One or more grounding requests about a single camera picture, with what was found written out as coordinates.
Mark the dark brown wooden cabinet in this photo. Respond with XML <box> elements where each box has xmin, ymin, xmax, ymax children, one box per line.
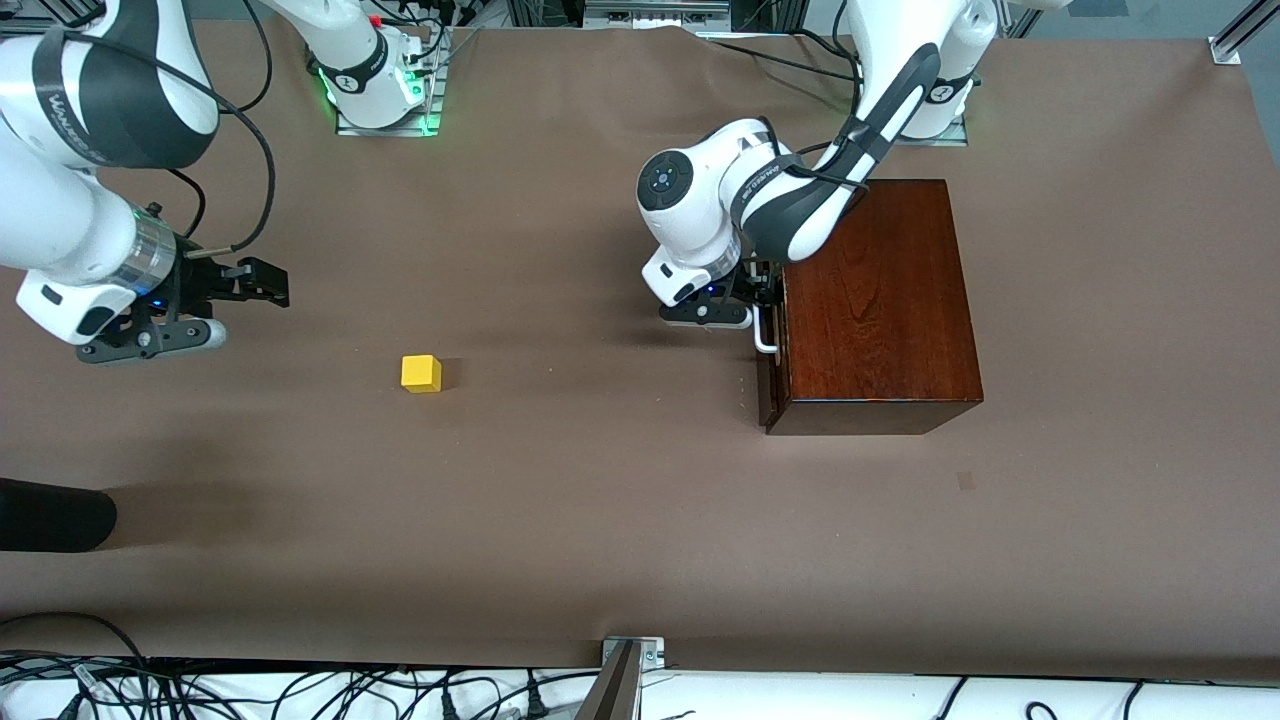
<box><xmin>757</xmin><ymin>178</ymin><xmax>984</xmax><ymax>437</ymax></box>

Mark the black ribbed cylinder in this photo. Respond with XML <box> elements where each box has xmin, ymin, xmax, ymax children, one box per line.
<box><xmin>0</xmin><ymin>478</ymin><xmax>118</xmax><ymax>553</ymax></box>

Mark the brown table cover sheet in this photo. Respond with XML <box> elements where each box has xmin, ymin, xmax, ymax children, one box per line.
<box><xmin>0</xmin><ymin>18</ymin><xmax>1280</xmax><ymax>686</ymax></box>

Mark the white cloth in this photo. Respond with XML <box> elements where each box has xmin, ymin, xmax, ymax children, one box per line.
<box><xmin>0</xmin><ymin>655</ymin><xmax>1280</xmax><ymax>720</ymax></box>

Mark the aluminium profile bar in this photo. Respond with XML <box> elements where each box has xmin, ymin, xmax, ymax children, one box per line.
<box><xmin>575</xmin><ymin>640</ymin><xmax>641</xmax><ymax>720</ymax></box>

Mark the aluminium corner profile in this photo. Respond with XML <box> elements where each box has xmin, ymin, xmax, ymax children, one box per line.
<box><xmin>1208</xmin><ymin>0</ymin><xmax>1280</xmax><ymax>66</ymax></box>

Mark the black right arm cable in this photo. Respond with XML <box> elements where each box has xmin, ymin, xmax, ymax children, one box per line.
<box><xmin>60</xmin><ymin>0</ymin><xmax>277</xmax><ymax>259</ymax></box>

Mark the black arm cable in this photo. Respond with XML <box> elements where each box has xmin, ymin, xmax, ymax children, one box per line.
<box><xmin>60</xmin><ymin>0</ymin><xmax>277</xmax><ymax>259</ymax></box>
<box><xmin>760</xmin><ymin>112</ymin><xmax>873</xmax><ymax>193</ymax></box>

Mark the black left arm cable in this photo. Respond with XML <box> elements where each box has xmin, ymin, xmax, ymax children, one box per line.
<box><xmin>760</xmin><ymin>112</ymin><xmax>873</xmax><ymax>193</ymax></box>

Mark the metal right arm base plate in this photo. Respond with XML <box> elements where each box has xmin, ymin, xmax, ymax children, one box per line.
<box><xmin>335</xmin><ymin>28</ymin><xmax>443</xmax><ymax>137</ymax></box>

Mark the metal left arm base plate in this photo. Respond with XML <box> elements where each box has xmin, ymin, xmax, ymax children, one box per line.
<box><xmin>895</xmin><ymin>116</ymin><xmax>969</xmax><ymax>148</ymax></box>

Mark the black table cable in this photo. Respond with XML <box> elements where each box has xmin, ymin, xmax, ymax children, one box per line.
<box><xmin>700</xmin><ymin>30</ymin><xmax>863</xmax><ymax>81</ymax></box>

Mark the black looped cable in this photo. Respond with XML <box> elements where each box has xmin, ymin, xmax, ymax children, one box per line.
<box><xmin>0</xmin><ymin>612</ymin><xmax>151</xmax><ymax>720</ymax></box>

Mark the silver corner bracket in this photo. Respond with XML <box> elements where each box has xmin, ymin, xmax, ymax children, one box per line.
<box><xmin>602</xmin><ymin>636</ymin><xmax>665</xmax><ymax>669</ymax></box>

